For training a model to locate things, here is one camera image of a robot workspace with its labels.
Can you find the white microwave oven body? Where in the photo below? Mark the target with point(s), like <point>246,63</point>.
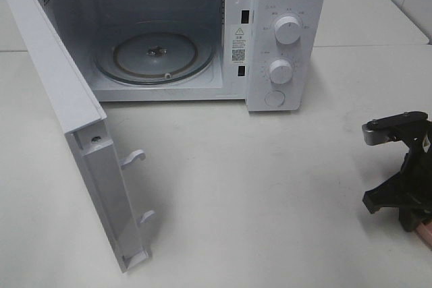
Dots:
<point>79,24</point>

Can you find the glass microwave turntable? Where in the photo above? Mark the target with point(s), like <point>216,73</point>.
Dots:
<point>155,52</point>

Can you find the round white door button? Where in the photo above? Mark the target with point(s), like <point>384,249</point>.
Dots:
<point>275,98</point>

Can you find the white lower timer knob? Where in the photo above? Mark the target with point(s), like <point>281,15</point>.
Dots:
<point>280,71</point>

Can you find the white microwave door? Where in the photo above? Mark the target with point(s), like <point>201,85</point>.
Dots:
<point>82,120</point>

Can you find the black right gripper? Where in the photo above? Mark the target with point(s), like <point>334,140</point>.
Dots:
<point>410,192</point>

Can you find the white upper power knob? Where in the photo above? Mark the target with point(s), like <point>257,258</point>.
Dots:
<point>287,29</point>

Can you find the white warning label sticker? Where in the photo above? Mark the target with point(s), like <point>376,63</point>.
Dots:
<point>239,35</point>

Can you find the pink round plate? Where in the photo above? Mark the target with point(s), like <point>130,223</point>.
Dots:
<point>425,231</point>

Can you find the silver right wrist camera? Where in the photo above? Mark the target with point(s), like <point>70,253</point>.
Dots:
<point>378,133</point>

